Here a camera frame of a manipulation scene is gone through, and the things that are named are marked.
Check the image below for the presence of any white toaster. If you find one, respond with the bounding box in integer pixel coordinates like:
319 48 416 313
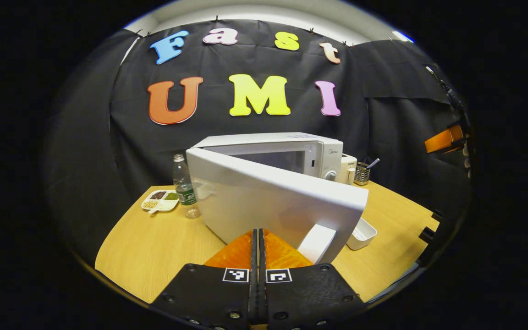
336 154 358 185

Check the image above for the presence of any clear plastic water bottle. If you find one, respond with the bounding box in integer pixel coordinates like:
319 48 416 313
173 154 201 219

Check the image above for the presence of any white microwave oven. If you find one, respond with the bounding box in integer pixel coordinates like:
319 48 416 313
186 132 369 265

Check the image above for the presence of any black backdrop cloth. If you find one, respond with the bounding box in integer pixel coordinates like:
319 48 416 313
44 19 473 264

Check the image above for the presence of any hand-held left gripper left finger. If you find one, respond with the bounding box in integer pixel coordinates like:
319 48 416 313
152 228 259 330

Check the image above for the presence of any white rectangular dish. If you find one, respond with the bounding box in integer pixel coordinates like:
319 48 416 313
346 217 378 251

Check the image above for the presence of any divided plate of beans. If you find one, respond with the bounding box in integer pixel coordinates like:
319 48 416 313
141 189 180 215

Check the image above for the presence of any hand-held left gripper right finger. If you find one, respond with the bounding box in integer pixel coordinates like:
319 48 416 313
258 228 365 330

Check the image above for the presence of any wire mesh utensil holder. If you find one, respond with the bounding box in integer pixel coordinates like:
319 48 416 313
354 162 371 186

